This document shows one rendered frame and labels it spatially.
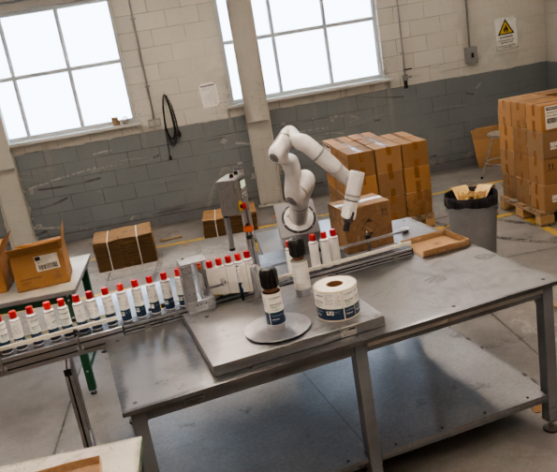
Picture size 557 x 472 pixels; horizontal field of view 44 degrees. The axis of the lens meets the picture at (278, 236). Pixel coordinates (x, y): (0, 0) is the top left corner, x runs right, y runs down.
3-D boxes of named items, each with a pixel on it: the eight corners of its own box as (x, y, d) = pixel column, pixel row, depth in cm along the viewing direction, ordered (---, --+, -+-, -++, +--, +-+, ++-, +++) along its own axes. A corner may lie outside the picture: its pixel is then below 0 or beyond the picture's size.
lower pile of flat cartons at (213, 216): (204, 239, 800) (200, 221, 794) (205, 227, 852) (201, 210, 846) (259, 229, 802) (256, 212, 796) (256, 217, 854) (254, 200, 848)
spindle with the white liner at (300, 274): (299, 298, 345) (289, 242, 337) (292, 293, 354) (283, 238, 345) (315, 293, 348) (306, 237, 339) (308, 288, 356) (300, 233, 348)
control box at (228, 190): (222, 216, 362) (215, 182, 356) (232, 207, 377) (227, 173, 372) (240, 215, 359) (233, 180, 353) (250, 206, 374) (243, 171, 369)
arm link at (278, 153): (314, 190, 415) (301, 211, 409) (297, 185, 421) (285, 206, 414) (294, 133, 376) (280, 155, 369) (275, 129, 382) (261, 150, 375)
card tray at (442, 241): (423, 258, 386) (422, 251, 385) (401, 246, 410) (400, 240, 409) (470, 244, 394) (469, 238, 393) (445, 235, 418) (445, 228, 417)
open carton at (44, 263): (12, 299, 449) (-3, 244, 439) (22, 275, 497) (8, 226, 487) (73, 286, 456) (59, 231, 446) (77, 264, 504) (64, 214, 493)
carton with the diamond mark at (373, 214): (347, 255, 405) (342, 211, 398) (332, 244, 428) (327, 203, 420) (394, 243, 413) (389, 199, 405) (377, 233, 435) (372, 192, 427)
